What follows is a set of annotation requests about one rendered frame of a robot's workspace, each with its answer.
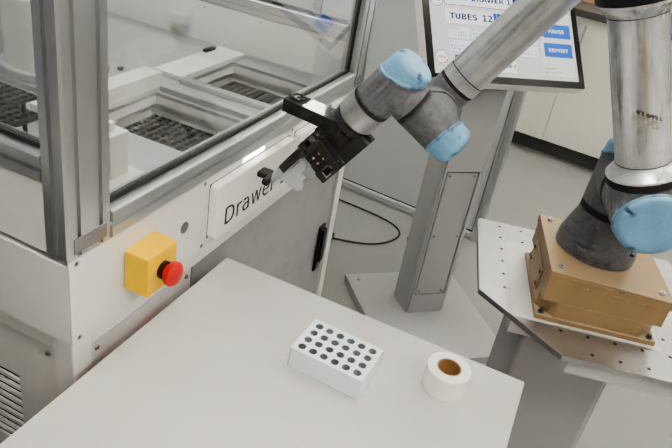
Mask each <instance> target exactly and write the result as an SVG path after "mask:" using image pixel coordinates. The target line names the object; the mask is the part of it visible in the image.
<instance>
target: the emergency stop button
mask: <svg viewBox="0 0 672 448"><path fill-rule="evenodd" d="M183 272H184V268H183V265H182V263H181V262H179V261H172V262H171V263H170V264H168V265H166V266H165V267H164V269H163V271H162V276H163V278H162V279H163V283H164V284H165V285H166V286H168V287H172V286H174V285H176V284H177V283H178V282H179V281H180V280H181V278H182V276H183Z"/></svg>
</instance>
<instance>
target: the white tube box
mask: <svg viewBox="0 0 672 448"><path fill-rule="evenodd" d="M383 352H384V350H382V349H380V348H378V347H376V346H374V345H372V344H370V343H367V342H365V341H363V340H361V339H359V338H357V337H355V336H352V335H350V334H348V333H346V332H344V331H342V330H339V329H337V328H335V327H333V326H331V325H329V324H326V323H324V322H322V321H320V320H318V319H315V320H314V321H313V322H312V323H311V325H310V326H309V327H308V328H307V329H306V330H305V331H304V332H303V333H302V334H301V336H300V337H299V338H298V339H297V340H296V341H295V342H294V343H293V344H292V345H291V347H290V351H289V357H288V363H287V365H289V366H290V367H292V368H294V369H296V370H298V371H300V372H302V373H304V374H306V375H308V376H310V377H312V378H314V379H316V380H318V381H320V382H322V383H324V384H326V385H328V386H330V387H332V388H334V389H336V390H338V391H340V392H342V393H344V394H346V395H348V396H350V397H352V398H354V399H357V400H358V399H359V398H360V396H361V395H362V393H363V392H364V390H365V389H366V387H367V386H368V384H369V383H370V381H371V380H372V378H373V377H374V375H375V374H376V372H377V371H378V369H379V368H380V364H381V360H382V356H383Z"/></svg>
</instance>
